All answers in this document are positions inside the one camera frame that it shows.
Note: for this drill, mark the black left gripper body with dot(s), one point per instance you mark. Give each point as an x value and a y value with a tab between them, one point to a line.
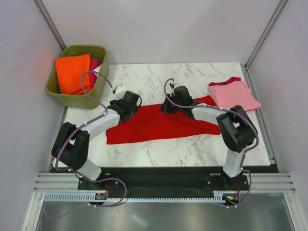
134	110

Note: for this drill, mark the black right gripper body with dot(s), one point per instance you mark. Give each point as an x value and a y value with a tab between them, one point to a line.
170	109

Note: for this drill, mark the red t-shirt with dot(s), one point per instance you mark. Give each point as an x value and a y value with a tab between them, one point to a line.
151	124

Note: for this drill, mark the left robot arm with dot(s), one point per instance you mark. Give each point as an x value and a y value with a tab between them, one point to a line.
72	143

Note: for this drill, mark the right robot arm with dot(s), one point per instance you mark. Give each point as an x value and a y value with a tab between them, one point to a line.
238	131

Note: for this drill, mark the white garment in bin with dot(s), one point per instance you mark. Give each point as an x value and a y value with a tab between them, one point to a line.
97	69

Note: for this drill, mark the magenta t-shirt in bin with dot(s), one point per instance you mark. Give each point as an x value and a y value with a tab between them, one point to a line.
93	64

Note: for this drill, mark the folded pink t-shirt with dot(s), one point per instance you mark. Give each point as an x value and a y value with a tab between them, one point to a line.
236	93

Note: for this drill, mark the orange t-shirt in bin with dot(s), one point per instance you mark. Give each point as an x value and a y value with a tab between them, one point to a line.
69	71

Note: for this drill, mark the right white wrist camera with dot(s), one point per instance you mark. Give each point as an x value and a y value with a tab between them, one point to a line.
172	87

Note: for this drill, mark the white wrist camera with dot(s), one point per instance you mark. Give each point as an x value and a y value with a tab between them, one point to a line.
117	92
172	87

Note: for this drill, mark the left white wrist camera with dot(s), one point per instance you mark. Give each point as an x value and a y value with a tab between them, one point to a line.
117	92

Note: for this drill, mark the aluminium rail right of table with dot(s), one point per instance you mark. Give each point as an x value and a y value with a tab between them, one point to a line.
264	133

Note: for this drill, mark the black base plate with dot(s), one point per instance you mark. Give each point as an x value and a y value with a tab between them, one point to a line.
165	182

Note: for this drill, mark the grey slotted cable duct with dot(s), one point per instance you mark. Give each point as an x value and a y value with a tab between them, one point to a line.
104	197

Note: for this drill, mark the aluminium rail front crossbar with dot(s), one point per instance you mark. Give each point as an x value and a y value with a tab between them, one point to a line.
67	182

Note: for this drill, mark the left aluminium frame post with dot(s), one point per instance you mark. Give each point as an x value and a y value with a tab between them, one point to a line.
50	23

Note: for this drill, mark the aluminium frame post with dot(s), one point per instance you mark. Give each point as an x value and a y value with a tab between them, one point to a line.
268	28
50	23

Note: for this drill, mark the right aluminium frame post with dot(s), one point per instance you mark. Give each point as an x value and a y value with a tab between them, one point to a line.
268	28

